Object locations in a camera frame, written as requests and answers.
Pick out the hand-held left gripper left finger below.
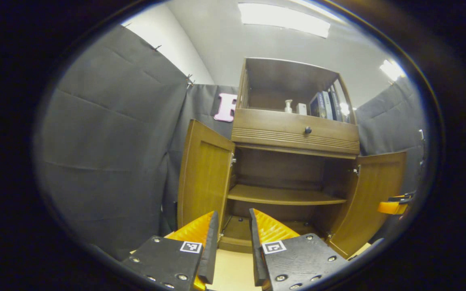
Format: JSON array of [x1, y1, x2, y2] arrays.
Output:
[[121, 210, 220, 291]]

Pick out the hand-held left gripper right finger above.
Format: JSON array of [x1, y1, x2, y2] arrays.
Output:
[[249, 208, 350, 291]]

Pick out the wooden cabinet door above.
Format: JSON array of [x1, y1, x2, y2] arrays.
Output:
[[328, 151, 407, 259], [177, 119, 236, 243]]

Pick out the wooden double-door shoe cabinet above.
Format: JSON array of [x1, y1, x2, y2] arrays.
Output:
[[219, 57, 361, 254]]

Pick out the grey book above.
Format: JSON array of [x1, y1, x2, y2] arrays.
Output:
[[323, 91, 334, 120]]

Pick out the wooden drawer with black knob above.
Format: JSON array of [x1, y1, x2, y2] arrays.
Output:
[[231, 108, 360, 155]]

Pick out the ceiling light panel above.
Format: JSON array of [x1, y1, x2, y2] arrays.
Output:
[[380, 59, 405, 81], [238, 2, 331, 38]]

